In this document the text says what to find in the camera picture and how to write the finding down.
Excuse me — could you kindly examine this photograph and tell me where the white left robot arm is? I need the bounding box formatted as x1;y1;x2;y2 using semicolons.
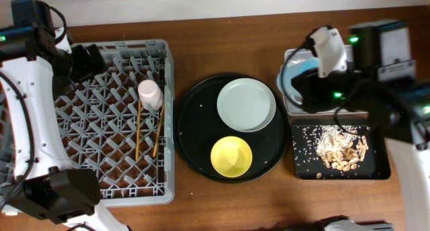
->
1;0;126;230

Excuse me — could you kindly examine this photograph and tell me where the blue plastic cup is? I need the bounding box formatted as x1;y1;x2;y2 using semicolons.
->
277;57;319;105

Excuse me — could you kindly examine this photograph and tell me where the grey plastic dishwasher rack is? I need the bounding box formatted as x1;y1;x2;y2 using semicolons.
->
1;40;175;207

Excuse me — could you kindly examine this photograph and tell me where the clear plastic waste bin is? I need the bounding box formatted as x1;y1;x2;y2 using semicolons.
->
279;44;370;118

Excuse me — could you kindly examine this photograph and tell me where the yellow bowl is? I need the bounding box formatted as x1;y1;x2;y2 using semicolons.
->
210;136;253;178

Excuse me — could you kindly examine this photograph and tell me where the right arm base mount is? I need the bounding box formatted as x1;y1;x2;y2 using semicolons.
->
315;216;394;231

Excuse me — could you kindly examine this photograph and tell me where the black rectangular tray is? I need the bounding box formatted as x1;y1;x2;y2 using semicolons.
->
292;118;391;180

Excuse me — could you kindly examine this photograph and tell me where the pink plastic cup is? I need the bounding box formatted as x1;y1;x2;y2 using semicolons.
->
138;79;163;110

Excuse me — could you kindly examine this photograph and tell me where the grey-white round plate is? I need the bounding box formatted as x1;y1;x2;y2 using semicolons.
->
216;78;276;132

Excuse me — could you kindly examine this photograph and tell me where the wooden chopstick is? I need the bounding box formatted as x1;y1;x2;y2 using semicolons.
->
152;104;165;158
135;100;141;162

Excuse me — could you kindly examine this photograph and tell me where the food scraps pile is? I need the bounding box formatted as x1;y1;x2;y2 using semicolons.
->
316;126;369;172

